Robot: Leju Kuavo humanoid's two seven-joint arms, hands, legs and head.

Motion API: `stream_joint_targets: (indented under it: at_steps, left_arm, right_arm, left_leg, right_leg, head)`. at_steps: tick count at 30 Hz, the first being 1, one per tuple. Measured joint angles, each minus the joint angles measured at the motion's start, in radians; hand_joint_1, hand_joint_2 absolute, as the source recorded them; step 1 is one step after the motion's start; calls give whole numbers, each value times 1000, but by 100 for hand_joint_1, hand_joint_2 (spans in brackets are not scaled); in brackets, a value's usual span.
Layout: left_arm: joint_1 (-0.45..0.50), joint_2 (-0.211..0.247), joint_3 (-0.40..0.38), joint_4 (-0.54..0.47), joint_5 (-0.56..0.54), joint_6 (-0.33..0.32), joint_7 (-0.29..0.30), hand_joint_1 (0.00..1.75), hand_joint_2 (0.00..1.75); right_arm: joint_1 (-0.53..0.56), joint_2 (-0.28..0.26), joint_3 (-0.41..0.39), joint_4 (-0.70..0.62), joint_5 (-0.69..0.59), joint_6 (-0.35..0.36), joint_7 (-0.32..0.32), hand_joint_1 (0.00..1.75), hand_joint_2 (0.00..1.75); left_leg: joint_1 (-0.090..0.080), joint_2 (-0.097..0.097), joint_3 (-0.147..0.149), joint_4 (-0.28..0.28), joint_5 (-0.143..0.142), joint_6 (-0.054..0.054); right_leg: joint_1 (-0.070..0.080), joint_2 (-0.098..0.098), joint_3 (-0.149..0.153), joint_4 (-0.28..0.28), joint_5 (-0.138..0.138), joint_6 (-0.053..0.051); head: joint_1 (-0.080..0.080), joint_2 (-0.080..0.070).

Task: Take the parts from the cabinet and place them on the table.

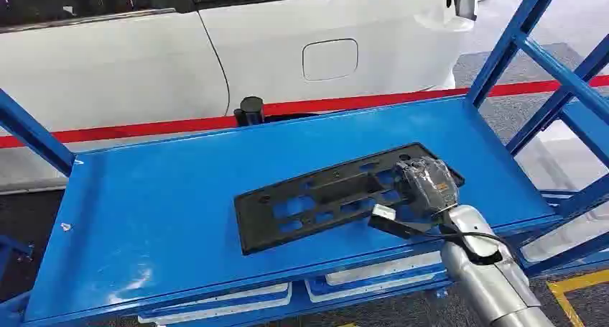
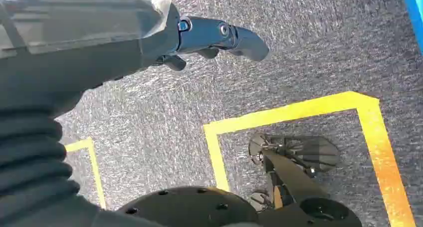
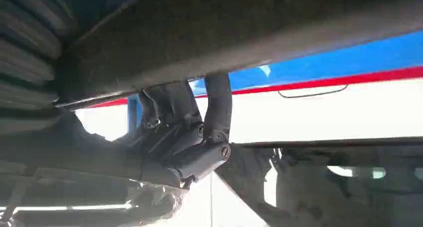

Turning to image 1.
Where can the red barrier belt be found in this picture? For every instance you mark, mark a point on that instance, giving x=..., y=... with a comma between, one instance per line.
x=142, y=126

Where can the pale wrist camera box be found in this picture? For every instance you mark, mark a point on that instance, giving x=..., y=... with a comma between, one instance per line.
x=383, y=212

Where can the blue metal shelf rack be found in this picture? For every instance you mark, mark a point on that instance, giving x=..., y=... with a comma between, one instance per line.
x=142, y=210

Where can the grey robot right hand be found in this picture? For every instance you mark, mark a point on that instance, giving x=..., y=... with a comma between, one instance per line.
x=428, y=187

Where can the black plastic mounting plate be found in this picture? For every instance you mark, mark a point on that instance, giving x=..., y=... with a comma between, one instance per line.
x=266, y=229

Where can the white car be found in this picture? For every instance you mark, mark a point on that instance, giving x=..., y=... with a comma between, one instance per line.
x=119, y=67

